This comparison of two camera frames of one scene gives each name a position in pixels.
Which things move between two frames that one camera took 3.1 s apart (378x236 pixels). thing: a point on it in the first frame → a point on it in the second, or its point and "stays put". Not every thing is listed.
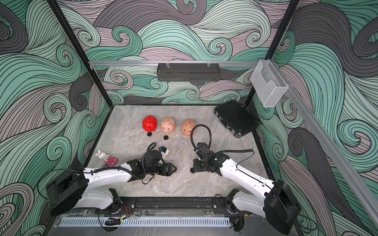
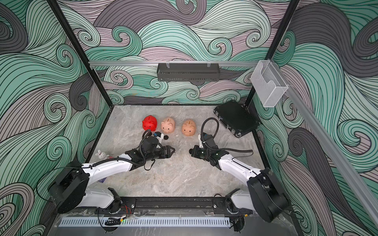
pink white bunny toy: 109,161 stays put
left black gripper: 169,168 → 168,154
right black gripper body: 200,165 → 201,153
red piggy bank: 149,123 stays put
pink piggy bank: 168,125 stays put
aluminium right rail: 340,160 stays put
